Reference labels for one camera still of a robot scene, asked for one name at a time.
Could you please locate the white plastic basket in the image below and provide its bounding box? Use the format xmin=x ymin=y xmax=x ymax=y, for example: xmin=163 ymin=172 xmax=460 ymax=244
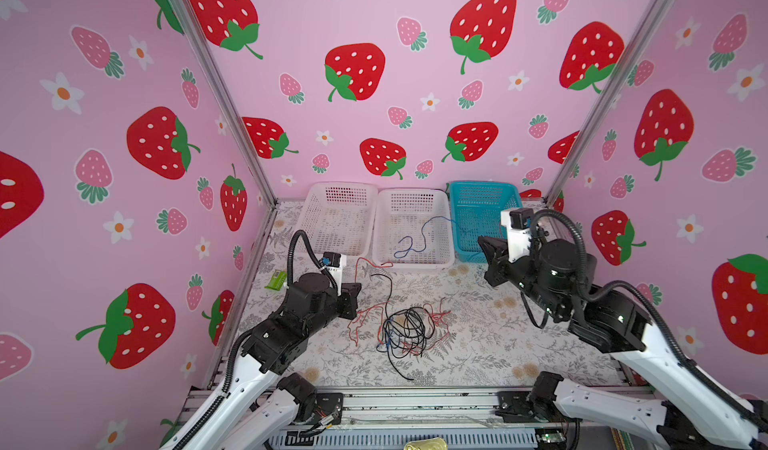
xmin=295 ymin=182 xmax=378 ymax=258
xmin=371 ymin=189 xmax=455 ymax=271

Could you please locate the green small packet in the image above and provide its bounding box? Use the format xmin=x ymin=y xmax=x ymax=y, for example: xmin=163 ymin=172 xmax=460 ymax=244
xmin=265 ymin=270 xmax=287 ymax=291

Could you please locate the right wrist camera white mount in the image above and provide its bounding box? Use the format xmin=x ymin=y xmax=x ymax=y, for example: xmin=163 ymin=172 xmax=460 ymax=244
xmin=500 ymin=208 xmax=534 ymax=263

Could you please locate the aluminium corner post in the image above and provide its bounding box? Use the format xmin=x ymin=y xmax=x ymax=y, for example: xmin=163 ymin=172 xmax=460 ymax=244
xmin=168 ymin=0 xmax=278 ymax=208
xmin=544 ymin=0 xmax=675 ymax=208

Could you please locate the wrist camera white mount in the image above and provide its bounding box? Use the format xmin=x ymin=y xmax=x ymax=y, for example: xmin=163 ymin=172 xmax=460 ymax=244
xmin=321 ymin=252 xmax=347 ymax=295
xmin=500 ymin=208 xmax=534 ymax=263

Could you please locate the red cable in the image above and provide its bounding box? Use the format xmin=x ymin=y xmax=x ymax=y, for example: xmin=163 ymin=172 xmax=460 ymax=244
xmin=346 ymin=256 xmax=396 ymax=348

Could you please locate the aluminium corner post right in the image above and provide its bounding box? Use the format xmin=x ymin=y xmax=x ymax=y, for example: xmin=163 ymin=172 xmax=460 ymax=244
xmin=544 ymin=0 xmax=675 ymax=208

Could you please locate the aluminium front rail base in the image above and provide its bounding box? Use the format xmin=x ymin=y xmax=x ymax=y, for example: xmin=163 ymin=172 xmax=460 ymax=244
xmin=179 ymin=385 xmax=670 ymax=450

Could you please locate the left white plastic basket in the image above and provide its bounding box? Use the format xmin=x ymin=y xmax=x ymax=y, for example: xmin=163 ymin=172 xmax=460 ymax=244
xmin=295 ymin=182 xmax=378 ymax=258

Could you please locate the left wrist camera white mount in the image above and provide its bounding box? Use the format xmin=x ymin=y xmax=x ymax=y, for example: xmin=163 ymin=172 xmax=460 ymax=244
xmin=321 ymin=252 xmax=347 ymax=295

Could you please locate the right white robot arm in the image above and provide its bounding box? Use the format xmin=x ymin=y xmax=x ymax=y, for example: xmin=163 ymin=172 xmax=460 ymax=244
xmin=478 ymin=208 xmax=767 ymax=449

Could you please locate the black cable bundle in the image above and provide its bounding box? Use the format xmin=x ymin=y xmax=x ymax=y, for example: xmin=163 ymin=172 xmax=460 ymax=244
xmin=368 ymin=272 xmax=452 ymax=383

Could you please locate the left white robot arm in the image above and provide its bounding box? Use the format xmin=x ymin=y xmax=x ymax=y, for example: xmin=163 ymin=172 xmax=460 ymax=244
xmin=164 ymin=230 xmax=362 ymax=449

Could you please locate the aluminium corner post left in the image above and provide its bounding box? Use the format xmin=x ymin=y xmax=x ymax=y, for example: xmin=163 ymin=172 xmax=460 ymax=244
xmin=168 ymin=0 xmax=278 ymax=208

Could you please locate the gold foil object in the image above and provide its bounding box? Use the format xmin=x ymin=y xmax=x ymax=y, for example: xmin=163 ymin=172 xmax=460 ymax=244
xmin=404 ymin=437 xmax=448 ymax=450

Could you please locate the blue cable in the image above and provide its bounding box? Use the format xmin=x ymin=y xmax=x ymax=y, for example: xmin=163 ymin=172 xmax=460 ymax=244
xmin=392 ymin=214 xmax=475 ymax=260

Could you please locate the teal plastic basket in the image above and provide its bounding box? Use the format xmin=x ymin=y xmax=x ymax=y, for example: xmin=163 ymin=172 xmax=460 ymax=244
xmin=447 ymin=181 xmax=522 ymax=263

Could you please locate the middle white plastic basket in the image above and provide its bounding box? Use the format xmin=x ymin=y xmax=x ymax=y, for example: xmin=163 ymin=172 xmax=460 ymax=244
xmin=371 ymin=189 xmax=455 ymax=271

